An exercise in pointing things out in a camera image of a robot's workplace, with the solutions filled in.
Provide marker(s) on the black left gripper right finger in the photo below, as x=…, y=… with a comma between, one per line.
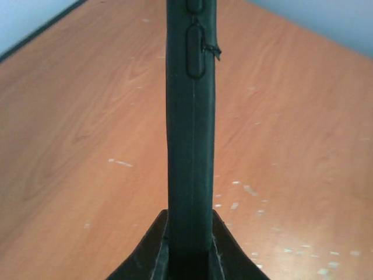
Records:
x=227, y=260

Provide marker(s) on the black phone case with ring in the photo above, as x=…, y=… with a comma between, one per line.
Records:
x=191, y=52

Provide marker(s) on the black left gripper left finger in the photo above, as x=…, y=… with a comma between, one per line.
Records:
x=149, y=259

